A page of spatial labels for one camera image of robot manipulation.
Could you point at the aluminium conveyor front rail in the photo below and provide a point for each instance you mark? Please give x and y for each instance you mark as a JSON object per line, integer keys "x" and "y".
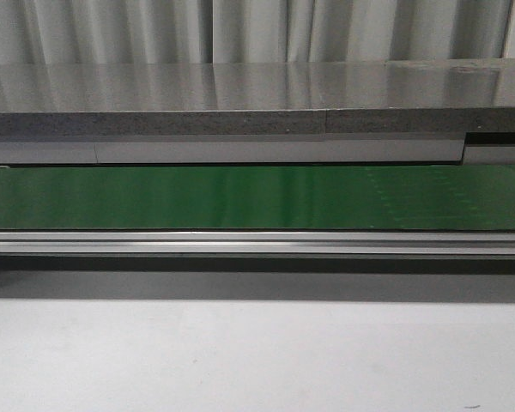
{"x": 276, "y": 243}

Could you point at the grey stone slab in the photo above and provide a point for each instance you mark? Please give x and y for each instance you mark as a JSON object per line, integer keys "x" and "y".
{"x": 476, "y": 95}

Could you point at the grey conveyor back rail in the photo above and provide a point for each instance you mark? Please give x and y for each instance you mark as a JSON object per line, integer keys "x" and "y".
{"x": 370, "y": 147}

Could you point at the green conveyor belt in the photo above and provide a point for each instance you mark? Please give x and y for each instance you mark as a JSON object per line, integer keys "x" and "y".
{"x": 384, "y": 198}

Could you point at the grey curtain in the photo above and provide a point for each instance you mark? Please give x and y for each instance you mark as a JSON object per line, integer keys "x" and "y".
{"x": 151, "y": 32}

